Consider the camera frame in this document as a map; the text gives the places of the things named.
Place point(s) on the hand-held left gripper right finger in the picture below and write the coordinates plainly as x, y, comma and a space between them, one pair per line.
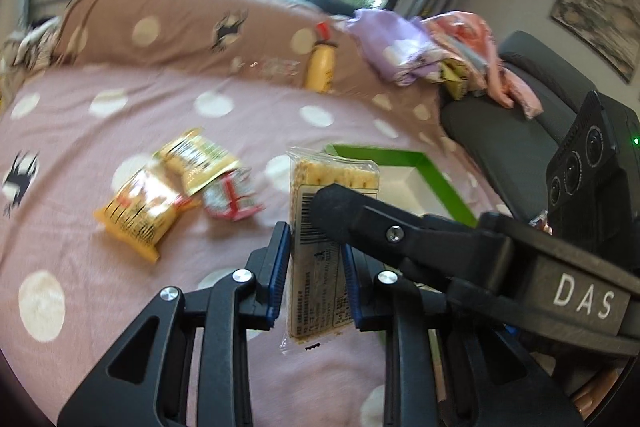
350, 287

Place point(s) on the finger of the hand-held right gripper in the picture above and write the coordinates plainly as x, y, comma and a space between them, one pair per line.
360, 217

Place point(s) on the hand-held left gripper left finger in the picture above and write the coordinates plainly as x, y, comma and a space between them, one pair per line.
277, 277

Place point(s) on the clear cracker packet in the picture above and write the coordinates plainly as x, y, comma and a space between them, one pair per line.
315, 287

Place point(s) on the green cardboard box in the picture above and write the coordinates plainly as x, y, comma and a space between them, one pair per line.
435, 187

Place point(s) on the person's right hand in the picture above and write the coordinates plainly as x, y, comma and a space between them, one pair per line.
597, 394

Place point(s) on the red-white small snack packet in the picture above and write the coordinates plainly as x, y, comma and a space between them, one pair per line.
232, 199

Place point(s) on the golden snack packet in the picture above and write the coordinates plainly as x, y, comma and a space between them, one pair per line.
200, 157

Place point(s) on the orange-yellow snack packet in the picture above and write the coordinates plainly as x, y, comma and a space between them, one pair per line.
140, 212

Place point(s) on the yellow bottle with red cap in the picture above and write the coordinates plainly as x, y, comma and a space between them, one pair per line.
320, 67

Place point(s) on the grey sofa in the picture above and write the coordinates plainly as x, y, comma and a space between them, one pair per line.
520, 147

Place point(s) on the yellow-green packet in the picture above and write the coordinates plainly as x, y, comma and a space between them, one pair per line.
456, 79

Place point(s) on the clear plastic container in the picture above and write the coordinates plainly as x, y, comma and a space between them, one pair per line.
272, 68

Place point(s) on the purple cloth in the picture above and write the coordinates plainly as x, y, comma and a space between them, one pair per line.
395, 42

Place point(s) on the pink cloth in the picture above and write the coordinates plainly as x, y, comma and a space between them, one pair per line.
500, 72

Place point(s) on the pink polka-dot blanket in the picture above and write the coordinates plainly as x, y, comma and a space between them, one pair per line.
125, 107

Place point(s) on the black-white patterned cloth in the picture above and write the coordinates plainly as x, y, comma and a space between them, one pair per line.
30, 44

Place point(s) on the framed wall picture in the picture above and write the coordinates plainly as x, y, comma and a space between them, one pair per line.
600, 2

